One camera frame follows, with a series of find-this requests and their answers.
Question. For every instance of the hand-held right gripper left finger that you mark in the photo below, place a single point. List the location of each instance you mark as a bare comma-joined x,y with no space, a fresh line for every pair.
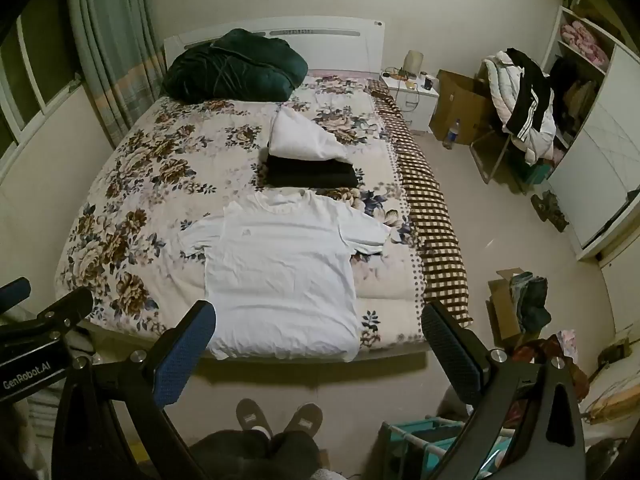
182,355

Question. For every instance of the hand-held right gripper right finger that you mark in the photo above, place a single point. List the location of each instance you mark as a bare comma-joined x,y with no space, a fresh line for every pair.
450,355

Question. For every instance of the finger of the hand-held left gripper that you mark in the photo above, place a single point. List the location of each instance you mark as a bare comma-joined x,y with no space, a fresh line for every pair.
67,305
14,291

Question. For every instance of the white t-shirt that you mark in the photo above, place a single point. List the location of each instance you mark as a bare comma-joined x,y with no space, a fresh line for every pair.
280,280

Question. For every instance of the clothes in cardboard box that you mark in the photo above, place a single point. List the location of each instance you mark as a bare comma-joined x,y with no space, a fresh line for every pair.
532,300

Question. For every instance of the pile of mixed clothes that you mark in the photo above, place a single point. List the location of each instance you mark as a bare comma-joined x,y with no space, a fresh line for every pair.
555,360

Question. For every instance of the small cardboard box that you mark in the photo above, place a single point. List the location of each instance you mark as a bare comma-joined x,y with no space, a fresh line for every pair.
500,310

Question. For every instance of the teal laundry rack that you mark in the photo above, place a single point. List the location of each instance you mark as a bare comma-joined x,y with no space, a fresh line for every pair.
415,440

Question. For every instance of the grey slipper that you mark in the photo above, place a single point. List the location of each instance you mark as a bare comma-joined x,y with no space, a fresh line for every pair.
303,420
253,417

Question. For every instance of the person's dark trousers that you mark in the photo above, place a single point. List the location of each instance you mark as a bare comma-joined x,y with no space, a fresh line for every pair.
255,455

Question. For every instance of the floral blanket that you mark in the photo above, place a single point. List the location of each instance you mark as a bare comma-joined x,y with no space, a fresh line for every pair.
150,200

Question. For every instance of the brown checked blanket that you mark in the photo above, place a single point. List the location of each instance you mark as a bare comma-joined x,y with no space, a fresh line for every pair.
430,200

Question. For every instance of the dark floor slippers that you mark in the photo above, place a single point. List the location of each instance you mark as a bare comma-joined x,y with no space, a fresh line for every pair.
550,210

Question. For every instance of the white-framed window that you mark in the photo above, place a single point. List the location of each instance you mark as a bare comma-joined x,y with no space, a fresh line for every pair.
27,95

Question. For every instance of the folding chair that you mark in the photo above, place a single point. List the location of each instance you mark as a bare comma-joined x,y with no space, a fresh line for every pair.
487,157

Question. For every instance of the plastic water bottle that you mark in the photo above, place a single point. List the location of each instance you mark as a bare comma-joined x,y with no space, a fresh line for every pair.
451,135

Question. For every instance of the folded black garment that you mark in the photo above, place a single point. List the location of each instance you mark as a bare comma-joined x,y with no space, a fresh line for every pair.
310,172

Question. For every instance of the white wardrobe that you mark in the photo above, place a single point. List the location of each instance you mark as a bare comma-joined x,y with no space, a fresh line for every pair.
600,160

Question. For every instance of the folded white garment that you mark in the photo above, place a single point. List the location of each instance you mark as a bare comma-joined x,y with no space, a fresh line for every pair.
302,137

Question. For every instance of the large cardboard box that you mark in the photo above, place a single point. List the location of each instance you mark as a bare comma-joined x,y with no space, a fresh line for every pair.
460,105

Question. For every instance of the white nightstand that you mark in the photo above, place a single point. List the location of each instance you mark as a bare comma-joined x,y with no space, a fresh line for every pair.
412,97

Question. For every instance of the green curtain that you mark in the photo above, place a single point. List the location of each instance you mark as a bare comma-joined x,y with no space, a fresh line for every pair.
107,45

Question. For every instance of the black striped jacket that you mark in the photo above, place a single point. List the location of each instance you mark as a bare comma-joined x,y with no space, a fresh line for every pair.
530,90

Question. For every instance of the dark green duvet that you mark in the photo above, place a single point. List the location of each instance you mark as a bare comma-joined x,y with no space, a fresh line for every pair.
230,67

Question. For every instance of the beige table lamp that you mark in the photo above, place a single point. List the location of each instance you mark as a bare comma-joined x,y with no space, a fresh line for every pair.
414,62

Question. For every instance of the white bed headboard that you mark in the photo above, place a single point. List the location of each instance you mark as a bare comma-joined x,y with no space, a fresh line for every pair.
320,42

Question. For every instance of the pink folded blanket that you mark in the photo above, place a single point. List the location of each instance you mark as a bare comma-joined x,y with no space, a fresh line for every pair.
585,42

